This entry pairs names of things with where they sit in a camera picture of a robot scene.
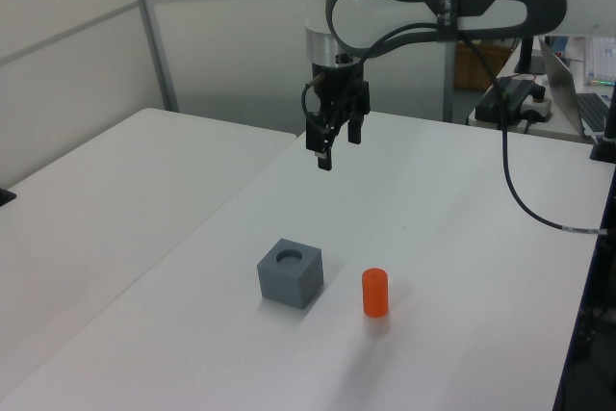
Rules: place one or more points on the black monitor stand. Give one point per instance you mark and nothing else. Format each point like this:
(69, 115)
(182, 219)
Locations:
(527, 57)

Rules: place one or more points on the brown cardboard box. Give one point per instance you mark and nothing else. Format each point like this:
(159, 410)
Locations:
(474, 67)

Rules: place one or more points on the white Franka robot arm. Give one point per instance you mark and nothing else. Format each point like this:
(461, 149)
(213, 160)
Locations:
(366, 11)

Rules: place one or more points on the grey partition post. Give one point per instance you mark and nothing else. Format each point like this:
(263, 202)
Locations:
(154, 31)

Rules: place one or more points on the grey block with round hole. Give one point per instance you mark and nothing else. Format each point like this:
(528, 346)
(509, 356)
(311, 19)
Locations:
(284, 286)

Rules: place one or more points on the black power box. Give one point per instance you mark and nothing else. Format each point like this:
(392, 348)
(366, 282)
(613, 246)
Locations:
(505, 98)

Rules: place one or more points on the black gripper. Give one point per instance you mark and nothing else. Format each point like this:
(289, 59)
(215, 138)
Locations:
(337, 88)

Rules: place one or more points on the silver laptop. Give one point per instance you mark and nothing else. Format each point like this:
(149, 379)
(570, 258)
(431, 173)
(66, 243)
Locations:
(560, 84)

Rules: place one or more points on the orange cylinder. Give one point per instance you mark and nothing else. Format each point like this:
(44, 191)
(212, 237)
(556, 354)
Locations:
(374, 295)

